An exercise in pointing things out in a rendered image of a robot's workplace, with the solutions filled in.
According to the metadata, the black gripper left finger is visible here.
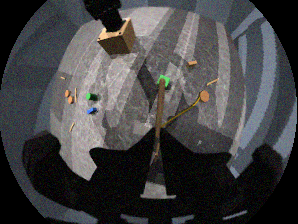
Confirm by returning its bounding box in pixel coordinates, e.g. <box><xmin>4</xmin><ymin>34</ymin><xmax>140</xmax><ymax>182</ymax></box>
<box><xmin>89</xmin><ymin>127</ymin><xmax>156</xmax><ymax>194</ymax></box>

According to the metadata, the blue rectangular block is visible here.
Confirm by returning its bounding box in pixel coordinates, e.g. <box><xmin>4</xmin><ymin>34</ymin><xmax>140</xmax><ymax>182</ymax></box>
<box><xmin>86</xmin><ymin>108</ymin><xmax>97</xmax><ymax>115</ymax></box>

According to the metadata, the green cylinder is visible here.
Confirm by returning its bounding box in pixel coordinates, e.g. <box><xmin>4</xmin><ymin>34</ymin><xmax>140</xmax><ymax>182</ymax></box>
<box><xmin>85</xmin><ymin>93</ymin><xmax>97</xmax><ymax>101</ymax></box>

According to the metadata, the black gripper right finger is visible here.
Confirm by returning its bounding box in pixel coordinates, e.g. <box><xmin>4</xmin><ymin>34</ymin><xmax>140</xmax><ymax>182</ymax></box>
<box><xmin>160</xmin><ymin>128</ymin><xmax>231</xmax><ymax>196</ymax></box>

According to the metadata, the green block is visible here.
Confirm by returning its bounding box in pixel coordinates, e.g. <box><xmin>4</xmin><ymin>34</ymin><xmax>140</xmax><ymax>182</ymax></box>
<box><xmin>157</xmin><ymin>75</ymin><xmax>170</xmax><ymax>87</ymax></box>

